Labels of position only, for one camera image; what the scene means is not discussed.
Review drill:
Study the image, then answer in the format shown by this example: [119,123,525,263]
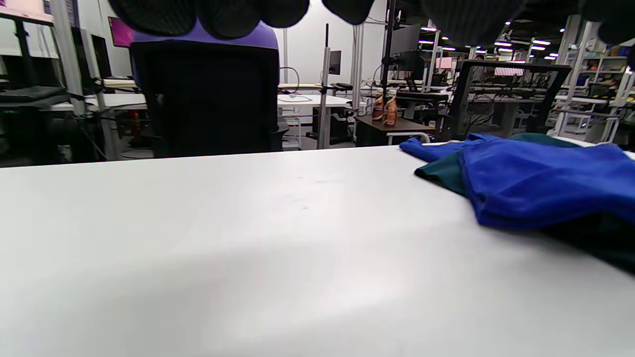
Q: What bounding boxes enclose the person's left hand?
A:
[108,0,635,48]

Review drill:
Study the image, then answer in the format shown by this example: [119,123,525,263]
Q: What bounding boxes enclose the dark teal towel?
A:
[414,132,635,274]

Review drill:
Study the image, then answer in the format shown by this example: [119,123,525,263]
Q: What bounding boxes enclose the blue towel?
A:
[460,141,635,231]

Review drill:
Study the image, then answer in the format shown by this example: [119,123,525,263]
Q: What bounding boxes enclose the black mesh office chair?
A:
[129,41,289,158]

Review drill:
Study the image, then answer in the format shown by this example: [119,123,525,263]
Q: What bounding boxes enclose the pink screen monitor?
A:
[108,16,135,49]

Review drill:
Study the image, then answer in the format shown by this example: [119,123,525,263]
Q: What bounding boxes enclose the white background desk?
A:
[278,93,354,110]

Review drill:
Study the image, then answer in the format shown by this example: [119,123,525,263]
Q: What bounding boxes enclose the grey metal desk leg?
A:
[51,0,122,160]
[317,22,332,149]

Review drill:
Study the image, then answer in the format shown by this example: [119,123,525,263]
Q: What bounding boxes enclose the brown side table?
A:
[355,115,438,147]

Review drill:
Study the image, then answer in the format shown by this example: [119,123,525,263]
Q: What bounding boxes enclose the black swivel chair base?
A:
[439,59,572,142]

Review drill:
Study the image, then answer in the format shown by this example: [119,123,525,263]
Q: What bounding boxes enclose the metal shelving rack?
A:
[548,15,635,145]

